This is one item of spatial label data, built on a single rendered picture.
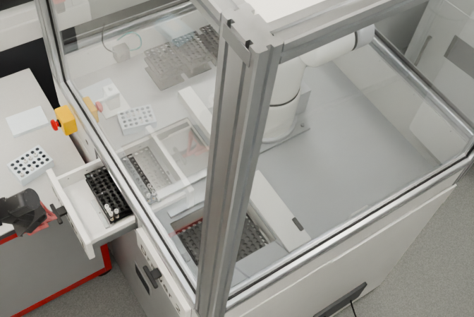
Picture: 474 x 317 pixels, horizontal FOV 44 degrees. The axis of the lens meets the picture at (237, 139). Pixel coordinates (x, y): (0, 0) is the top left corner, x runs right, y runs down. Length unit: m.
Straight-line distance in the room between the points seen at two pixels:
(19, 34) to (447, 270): 2.14
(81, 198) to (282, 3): 1.26
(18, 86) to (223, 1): 1.66
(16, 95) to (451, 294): 2.06
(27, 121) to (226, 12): 1.54
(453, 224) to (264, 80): 2.43
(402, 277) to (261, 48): 2.27
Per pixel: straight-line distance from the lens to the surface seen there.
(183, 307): 1.64
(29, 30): 2.37
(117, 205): 1.81
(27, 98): 2.28
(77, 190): 1.93
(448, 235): 3.06
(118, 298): 2.65
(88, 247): 1.75
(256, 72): 0.70
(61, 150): 2.12
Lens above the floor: 2.47
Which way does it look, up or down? 54 degrees down
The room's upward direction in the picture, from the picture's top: 9 degrees clockwise
